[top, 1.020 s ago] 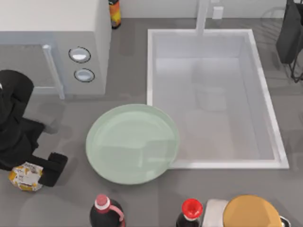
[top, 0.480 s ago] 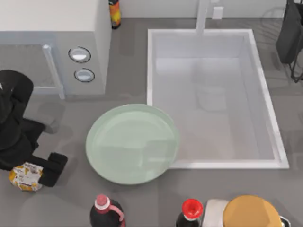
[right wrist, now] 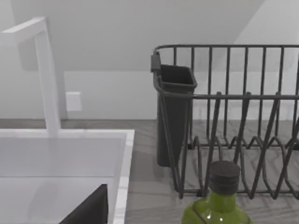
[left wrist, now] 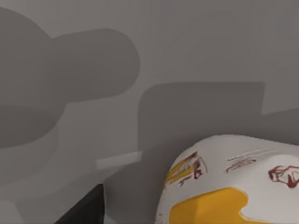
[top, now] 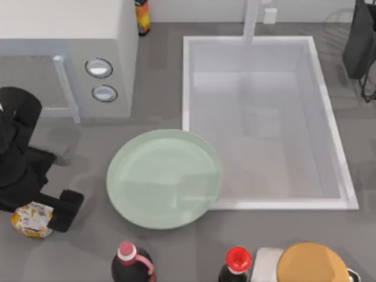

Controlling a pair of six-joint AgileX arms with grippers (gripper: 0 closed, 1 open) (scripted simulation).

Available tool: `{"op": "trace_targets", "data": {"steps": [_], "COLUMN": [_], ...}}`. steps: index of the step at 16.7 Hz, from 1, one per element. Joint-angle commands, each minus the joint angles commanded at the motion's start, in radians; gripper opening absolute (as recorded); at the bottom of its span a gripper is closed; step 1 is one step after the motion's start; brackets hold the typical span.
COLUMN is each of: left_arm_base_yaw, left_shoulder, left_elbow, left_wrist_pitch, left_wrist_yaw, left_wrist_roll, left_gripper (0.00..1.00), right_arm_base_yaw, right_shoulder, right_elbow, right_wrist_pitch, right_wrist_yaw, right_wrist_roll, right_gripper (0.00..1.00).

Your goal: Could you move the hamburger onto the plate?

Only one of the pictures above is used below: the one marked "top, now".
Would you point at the yellow and white can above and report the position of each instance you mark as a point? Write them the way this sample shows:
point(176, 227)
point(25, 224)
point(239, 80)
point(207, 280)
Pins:
point(30, 221)

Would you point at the dark bottle with pink cap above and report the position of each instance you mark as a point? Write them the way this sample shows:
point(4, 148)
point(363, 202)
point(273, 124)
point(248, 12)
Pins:
point(132, 264)

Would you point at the microwave oven door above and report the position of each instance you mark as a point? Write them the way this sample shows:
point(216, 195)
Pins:
point(26, 82)

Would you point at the pale green plate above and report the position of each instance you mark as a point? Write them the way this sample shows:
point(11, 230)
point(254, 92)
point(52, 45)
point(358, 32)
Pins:
point(164, 179)

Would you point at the small round microwave knob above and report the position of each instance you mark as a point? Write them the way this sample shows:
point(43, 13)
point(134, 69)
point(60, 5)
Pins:
point(104, 93)

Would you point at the large round microwave knob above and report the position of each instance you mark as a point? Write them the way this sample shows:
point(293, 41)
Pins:
point(98, 67)

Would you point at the pale microwave oven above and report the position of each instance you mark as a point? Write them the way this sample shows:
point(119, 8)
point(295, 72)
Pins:
point(123, 58)

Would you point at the dark bottle with red cap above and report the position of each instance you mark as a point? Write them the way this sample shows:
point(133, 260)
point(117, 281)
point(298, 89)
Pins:
point(237, 263)

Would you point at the orange and yellow bottle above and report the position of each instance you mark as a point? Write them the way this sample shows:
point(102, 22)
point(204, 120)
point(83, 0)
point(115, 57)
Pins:
point(143, 20)

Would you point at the pale grey rounded box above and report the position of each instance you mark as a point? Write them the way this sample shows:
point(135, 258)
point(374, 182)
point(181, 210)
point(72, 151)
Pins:
point(265, 264)

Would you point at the white sink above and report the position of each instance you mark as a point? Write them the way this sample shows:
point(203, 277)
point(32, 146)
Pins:
point(264, 132)

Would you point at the orange-brown round lid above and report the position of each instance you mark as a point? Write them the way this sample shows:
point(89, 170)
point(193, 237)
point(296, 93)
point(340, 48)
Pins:
point(311, 264)

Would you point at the tall white tap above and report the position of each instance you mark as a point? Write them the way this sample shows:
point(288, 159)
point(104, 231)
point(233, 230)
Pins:
point(250, 20)

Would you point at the small white tap lever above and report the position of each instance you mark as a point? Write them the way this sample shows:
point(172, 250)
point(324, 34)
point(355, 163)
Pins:
point(270, 16)

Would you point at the small black object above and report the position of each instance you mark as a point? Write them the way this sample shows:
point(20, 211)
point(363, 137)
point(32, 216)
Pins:
point(354, 276)

